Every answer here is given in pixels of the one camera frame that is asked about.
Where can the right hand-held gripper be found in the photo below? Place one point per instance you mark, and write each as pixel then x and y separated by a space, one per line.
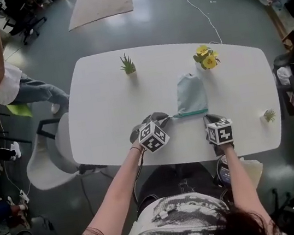
pixel 221 132

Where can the small green plant white pot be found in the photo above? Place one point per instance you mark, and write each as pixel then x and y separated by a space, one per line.
pixel 128 66
pixel 269 115

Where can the yellow flower plant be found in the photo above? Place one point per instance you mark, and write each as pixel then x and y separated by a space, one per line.
pixel 207 59

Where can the black wristband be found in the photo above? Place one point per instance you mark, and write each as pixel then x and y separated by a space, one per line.
pixel 135 149

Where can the beige floor rug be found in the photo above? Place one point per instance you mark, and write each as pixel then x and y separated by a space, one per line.
pixel 101 2

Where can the beige bag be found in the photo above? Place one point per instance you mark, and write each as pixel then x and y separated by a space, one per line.
pixel 252 172

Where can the person's right forearm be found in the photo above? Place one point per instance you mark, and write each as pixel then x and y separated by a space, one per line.
pixel 241 182

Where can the black waist device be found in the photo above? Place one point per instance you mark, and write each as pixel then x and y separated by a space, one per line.
pixel 223 171

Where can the white power strip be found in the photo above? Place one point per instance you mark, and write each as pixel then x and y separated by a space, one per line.
pixel 24 196

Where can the light blue fabric pouch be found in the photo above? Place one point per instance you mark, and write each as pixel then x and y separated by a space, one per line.
pixel 190 93

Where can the white shell chair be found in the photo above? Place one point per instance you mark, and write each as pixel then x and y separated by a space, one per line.
pixel 51 162

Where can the person's black trousers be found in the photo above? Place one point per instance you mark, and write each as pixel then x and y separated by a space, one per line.
pixel 168 182

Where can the person's left forearm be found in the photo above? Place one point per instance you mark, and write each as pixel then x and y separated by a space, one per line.
pixel 115 199

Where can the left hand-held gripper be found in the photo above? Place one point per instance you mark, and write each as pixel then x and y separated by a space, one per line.
pixel 153 138

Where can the green bag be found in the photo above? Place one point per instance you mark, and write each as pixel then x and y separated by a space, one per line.
pixel 20 110

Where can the person's white printed shirt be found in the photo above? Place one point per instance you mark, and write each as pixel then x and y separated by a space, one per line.
pixel 179 219

